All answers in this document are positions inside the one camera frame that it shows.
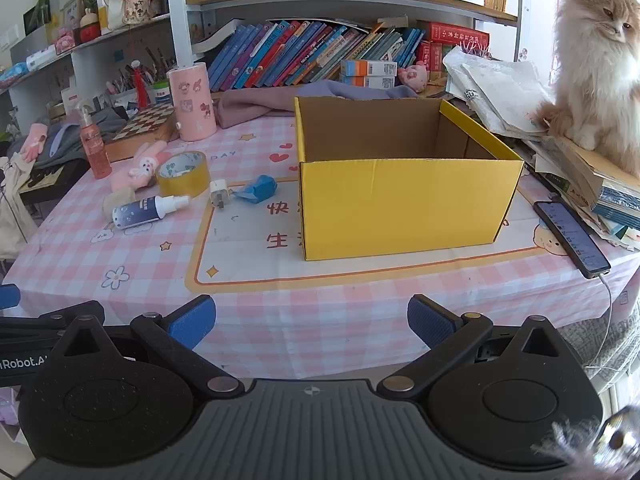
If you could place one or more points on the white charger plug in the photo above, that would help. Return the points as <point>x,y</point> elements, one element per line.
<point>219,194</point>

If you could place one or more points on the orange white carton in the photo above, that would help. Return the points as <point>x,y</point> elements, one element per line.
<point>370,67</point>
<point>375,82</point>

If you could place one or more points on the white bookshelf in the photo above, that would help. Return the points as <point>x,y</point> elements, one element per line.
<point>175,20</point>

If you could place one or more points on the cream foam sponge block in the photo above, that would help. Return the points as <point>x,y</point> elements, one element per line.
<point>116,199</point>

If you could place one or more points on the cluster of pens and brushes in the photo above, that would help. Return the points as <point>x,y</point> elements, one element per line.
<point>132,82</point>

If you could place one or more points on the yellow tape roll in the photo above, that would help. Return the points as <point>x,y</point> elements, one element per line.
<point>185,186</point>

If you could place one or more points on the pink pig plush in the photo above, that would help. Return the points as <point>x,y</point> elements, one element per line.
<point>414,76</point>

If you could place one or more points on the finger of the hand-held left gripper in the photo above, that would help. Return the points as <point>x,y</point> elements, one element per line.
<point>7,296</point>
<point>35,327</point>

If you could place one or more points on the white spray bottle blue label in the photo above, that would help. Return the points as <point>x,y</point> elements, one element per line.
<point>140,210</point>

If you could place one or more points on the white tote bag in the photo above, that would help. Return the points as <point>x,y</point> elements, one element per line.
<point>15,210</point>

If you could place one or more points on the slim red books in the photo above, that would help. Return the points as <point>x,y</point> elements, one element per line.
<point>432,57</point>

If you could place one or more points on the pink spray bottle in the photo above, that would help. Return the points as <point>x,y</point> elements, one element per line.
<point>95,150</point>

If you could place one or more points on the grey cloth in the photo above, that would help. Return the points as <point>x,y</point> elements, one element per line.
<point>110,120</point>

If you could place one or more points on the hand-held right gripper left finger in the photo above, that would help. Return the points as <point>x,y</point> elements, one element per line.
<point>192,317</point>

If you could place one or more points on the fluffy orange white cat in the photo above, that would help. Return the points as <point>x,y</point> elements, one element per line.
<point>600,70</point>

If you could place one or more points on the thick red dictionary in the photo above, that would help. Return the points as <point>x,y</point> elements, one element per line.
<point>457,34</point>

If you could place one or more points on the blue plastic packet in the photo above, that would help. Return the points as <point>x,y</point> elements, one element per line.
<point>260,190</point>

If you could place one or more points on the wooden chessboard box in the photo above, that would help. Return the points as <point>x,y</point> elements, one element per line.
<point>145,122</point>

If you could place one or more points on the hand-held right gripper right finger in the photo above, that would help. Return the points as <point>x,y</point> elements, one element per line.
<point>429,317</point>

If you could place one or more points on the pink knitted glove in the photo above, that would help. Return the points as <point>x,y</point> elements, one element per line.
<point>36,140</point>

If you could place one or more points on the purple pink cloth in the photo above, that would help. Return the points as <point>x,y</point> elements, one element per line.
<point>250,105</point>

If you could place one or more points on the black smartphone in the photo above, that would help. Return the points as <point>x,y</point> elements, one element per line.
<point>570,235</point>

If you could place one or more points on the pink cartoon cylinder container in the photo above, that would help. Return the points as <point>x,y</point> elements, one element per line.
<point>192,105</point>

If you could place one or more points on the pink bunny plush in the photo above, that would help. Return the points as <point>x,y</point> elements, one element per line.
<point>142,165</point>

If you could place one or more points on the yellow cardboard box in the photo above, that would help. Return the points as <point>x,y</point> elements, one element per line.
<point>400,210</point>

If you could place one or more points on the fluffy grey tuft with bell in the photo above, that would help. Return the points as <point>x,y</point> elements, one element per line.
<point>570,442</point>

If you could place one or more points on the row of colourful books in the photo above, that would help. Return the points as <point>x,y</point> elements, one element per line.
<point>280,55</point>

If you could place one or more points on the pile of papers and bags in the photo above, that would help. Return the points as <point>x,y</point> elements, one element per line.
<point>590,180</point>

